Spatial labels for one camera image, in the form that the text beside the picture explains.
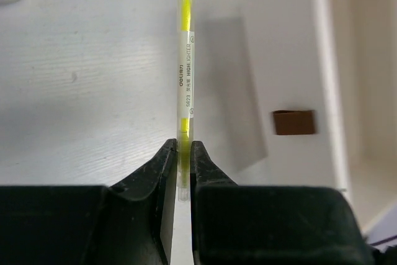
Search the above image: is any yellow highlighter pen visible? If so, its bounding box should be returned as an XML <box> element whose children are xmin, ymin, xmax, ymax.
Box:
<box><xmin>177</xmin><ymin>0</ymin><xmax>195</xmax><ymax>202</ymax></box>

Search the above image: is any brown drawer handle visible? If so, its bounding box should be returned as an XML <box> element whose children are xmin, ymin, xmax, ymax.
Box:
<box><xmin>272</xmin><ymin>110</ymin><xmax>317</xmax><ymax>136</ymax></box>

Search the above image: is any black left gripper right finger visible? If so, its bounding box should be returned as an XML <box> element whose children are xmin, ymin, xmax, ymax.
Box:
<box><xmin>190</xmin><ymin>141</ymin><xmax>375</xmax><ymax>264</ymax></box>

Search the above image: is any white drawer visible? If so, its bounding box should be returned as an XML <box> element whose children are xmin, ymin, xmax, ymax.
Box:
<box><xmin>313</xmin><ymin>0</ymin><xmax>396</xmax><ymax>232</ymax></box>

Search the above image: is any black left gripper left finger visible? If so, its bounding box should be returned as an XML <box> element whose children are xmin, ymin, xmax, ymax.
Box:
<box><xmin>1</xmin><ymin>139</ymin><xmax>177</xmax><ymax>264</ymax></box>

